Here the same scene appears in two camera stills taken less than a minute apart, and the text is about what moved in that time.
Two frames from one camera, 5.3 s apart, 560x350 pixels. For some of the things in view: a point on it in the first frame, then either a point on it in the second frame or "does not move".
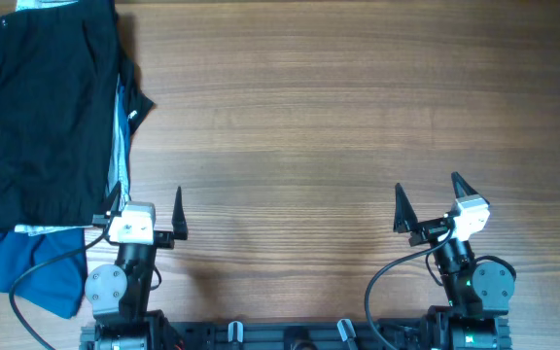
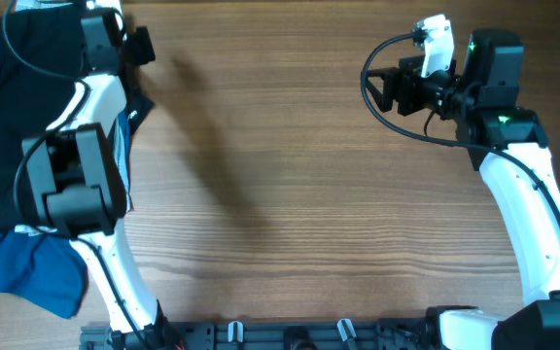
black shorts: [41, 137] does not move
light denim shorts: [118, 169] does not move
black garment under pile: [137, 103] does not move
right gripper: [433, 229] → [406, 90]
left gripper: [166, 239] → [140, 46]
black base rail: [453, 332] does not move
